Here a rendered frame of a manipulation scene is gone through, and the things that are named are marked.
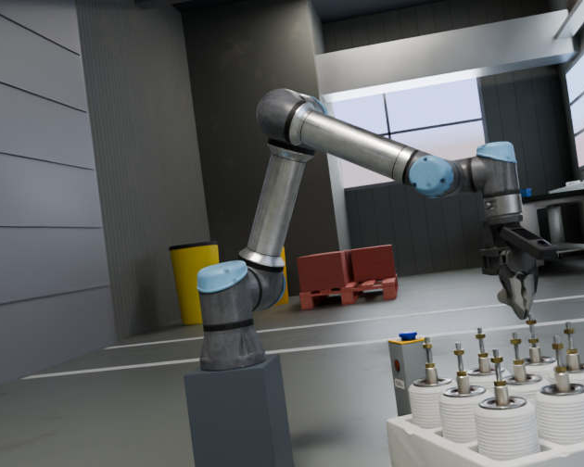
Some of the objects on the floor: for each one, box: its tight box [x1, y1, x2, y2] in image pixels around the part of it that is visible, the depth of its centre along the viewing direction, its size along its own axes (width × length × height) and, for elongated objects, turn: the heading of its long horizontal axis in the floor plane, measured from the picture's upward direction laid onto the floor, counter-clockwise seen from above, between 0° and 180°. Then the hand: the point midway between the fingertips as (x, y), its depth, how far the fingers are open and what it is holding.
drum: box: [169, 241, 219, 324], centre depth 632 cm, size 46×45×71 cm
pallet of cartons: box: [297, 245, 399, 309], centre depth 673 cm, size 127×88×46 cm
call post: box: [388, 340, 433, 417], centre depth 153 cm, size 7×7×31 cm
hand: (525, 313), depth 142 cm, fingers closed
